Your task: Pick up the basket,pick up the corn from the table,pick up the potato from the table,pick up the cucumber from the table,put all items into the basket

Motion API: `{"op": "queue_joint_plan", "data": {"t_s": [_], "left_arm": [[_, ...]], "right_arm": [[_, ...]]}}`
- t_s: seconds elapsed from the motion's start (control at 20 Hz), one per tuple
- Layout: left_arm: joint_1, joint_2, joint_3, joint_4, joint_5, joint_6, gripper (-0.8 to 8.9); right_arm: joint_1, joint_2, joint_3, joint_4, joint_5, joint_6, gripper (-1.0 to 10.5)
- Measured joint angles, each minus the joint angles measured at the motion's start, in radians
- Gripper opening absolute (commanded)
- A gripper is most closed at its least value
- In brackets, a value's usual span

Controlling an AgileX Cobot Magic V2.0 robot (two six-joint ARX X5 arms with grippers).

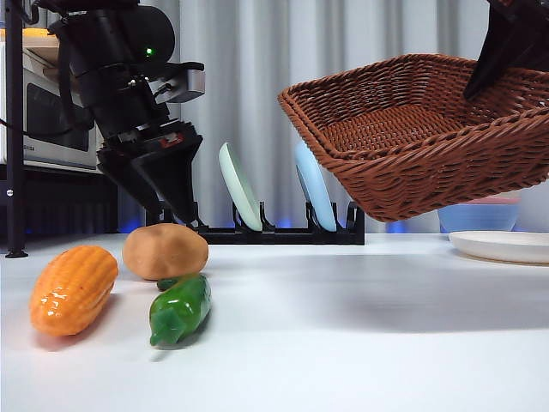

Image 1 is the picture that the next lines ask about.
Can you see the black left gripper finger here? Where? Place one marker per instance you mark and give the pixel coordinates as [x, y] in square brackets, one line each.
[124, 176]
[176, 176]

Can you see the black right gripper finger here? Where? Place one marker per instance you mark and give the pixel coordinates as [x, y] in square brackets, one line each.
[536, 51]
[493, 51]

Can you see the tan toy potato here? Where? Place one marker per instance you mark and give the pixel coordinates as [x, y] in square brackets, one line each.
[165, 253]

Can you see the orange toy corn cob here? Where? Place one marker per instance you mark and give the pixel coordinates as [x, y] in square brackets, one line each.
[73, 292]

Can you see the brown wicker basket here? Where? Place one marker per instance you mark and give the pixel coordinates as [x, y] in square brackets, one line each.
[429, 163]

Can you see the green toy cucumber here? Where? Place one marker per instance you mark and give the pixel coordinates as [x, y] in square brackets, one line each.
[180, 311]

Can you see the pale green plate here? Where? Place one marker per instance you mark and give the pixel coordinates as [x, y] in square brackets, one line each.
[240, 189]

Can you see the cream microwave oven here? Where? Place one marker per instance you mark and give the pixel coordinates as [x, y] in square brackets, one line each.
[38, 111]

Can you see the black dish rack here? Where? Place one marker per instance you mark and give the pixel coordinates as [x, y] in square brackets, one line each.
[291, 236]

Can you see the grey curtain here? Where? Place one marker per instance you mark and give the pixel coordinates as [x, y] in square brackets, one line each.
[257, 64]

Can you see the pale blue plate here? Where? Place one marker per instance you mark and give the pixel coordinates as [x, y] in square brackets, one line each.
[315, 189]

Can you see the pink bowl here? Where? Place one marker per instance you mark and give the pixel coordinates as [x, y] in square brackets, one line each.
[508, 201]

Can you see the blue bowl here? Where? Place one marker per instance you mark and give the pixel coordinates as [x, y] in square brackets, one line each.
[476, 216]

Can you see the white flat plate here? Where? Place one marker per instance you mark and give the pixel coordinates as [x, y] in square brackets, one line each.
[502, 246]

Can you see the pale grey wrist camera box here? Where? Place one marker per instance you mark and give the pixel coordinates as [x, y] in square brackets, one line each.
[191, 83]

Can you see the black metal shelf frame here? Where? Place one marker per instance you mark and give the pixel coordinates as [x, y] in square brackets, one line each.
[16, 150]

